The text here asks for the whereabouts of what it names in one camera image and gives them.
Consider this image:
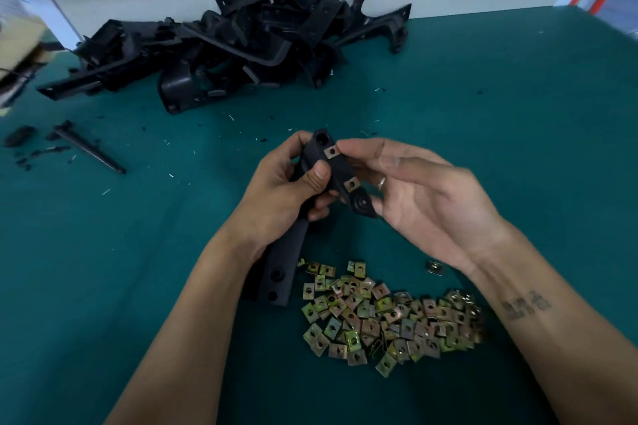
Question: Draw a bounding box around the person's left hand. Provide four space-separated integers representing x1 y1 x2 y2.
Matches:
221 131 340 262

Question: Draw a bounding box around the black plastic bracket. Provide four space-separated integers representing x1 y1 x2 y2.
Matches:
254 129 380 308

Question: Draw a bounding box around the pile of brass clip nuts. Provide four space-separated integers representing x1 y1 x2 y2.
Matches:
297 260 488 378

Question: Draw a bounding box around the person's left forearm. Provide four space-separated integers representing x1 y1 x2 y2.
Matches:
104 235 265 425

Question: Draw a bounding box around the green table cloth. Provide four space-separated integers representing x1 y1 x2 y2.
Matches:
0 6 638 425

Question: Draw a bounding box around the thin black plastic strip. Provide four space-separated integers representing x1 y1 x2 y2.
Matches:
52 121 128 175

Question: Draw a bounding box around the brown cardboard piece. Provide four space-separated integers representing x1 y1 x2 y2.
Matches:
0 16 51 82

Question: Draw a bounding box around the person's right forearm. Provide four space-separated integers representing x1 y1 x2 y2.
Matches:
469 230 638 425

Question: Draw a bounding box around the pile of black plastic brackets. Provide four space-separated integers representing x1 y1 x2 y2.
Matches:
38 0 413 115

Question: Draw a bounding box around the person's right hand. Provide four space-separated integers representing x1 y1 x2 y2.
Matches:
336 137 514 276

